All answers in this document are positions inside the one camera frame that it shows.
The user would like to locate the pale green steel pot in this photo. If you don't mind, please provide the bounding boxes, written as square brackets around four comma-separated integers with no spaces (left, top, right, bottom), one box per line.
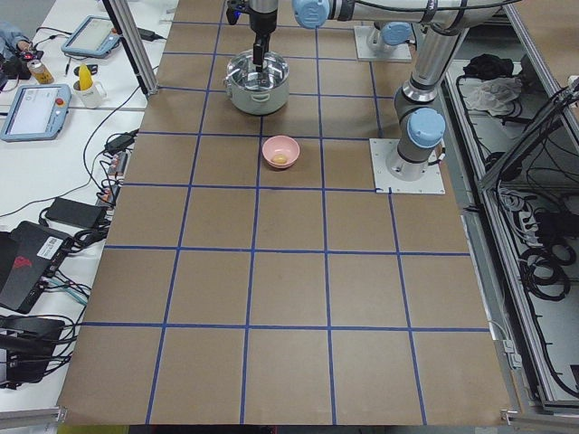
[223,50,290,116]

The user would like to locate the yellow drink can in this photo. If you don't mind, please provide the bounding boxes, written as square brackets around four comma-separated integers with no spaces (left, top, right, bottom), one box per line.
[27,59,54,85]

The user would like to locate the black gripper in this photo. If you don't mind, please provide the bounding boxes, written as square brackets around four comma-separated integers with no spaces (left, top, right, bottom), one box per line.
[249,0,277,68]

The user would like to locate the white mug with banana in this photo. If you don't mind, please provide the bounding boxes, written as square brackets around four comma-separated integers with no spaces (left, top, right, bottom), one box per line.
[73,63,108,109]

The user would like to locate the near teach pendant tablet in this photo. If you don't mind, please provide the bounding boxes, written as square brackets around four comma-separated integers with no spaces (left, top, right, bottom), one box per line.
[1,84,71,142]

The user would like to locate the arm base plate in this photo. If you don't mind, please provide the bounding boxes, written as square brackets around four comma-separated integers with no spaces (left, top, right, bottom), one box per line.
[369,138,445,195]
[354,22,412,63]

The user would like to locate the teach pendant tablet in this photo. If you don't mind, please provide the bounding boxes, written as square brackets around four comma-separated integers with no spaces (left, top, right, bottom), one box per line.
[61,15,120,59]
[1,84,71,142]

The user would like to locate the black docking hub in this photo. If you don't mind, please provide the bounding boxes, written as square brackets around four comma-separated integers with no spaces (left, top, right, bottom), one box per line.
[1,316,65,390]

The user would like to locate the aluminium frame post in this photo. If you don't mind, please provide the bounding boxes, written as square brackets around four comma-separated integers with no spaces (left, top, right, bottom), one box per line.
[103,0,158,98]

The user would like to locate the pink bowl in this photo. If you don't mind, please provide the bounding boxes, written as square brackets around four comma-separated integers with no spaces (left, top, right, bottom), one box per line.
[261,136,300,169]

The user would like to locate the brown egg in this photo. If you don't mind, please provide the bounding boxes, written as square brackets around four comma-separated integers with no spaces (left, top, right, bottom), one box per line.
[271,154,289,166]

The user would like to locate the glass pot lid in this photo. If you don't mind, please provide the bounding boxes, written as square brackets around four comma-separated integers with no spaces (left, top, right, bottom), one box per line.
[225,50,290,91]

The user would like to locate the far teach pendant tablet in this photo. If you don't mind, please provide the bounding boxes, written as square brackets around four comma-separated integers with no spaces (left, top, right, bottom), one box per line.
[61,15,120,59]

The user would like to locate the black red laptop computer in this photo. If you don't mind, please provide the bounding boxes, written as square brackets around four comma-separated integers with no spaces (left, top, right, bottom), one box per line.
[1,222,73,314]

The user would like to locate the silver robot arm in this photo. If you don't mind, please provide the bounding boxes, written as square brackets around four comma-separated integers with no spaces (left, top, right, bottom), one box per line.
[292,1,502,181]
[227,1,412,72]

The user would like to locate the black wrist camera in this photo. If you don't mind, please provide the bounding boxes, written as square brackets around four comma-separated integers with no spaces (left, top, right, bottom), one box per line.
[226,0,247,25]

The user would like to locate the black cloth bundle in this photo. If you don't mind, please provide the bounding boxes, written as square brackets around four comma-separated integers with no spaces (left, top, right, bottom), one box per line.
[463,53,514,80]

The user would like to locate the black power adapter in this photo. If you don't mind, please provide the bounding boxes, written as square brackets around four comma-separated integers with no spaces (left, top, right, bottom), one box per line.
[45,197,107,229]

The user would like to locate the coiled black cables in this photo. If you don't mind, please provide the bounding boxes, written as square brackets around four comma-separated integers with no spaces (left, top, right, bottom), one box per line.
[517,243,574,302]

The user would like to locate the crumpled white cloth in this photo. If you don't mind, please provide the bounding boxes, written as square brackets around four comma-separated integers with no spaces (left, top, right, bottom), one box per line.
[465,78,523,117]

